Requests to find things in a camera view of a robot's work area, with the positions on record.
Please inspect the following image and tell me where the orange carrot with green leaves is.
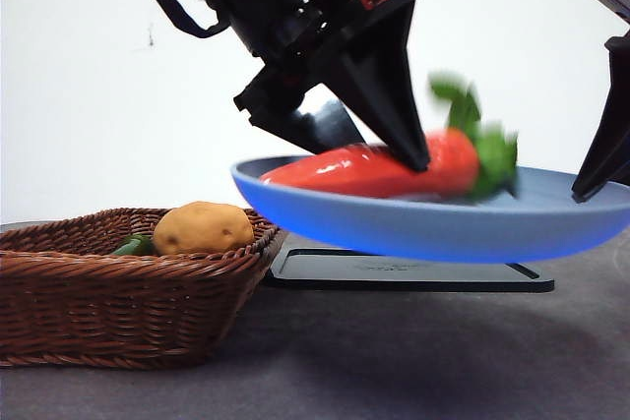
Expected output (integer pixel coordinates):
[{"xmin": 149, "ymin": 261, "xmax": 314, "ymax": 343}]
[{"xmin": 259, "ymin": 70, "xmax": 520, "ymax": 203}]

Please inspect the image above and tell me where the blue round plate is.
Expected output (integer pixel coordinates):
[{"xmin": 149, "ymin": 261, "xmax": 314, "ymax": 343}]
[{"xmin": 229, "ymin": 154, "xmax": 630, "ymax": 265}]

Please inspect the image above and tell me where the yellow-brown potato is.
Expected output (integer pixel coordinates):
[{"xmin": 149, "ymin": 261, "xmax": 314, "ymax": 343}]
[{"xmin": 152, "ymin": 201, "xmax": 256, "ymax": 257}]

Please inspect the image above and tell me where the black flat tray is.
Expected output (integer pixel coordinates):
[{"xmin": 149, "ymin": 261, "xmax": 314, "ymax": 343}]
[{"xmin": 263, "ymin": 241, "xmax": 556, "ymax": 293}]

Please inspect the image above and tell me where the green pepper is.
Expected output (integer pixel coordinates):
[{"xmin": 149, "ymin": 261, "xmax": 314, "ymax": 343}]
[{"xmin": 110, "ymin": 234, "xmax": 156, "ymax": 258}]

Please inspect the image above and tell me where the brown wicker basket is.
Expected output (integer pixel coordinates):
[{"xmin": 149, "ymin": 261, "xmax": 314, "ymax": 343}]
[{"xmin": 0, "ymin": 207, "xmax": 287, "ymax": 371}]

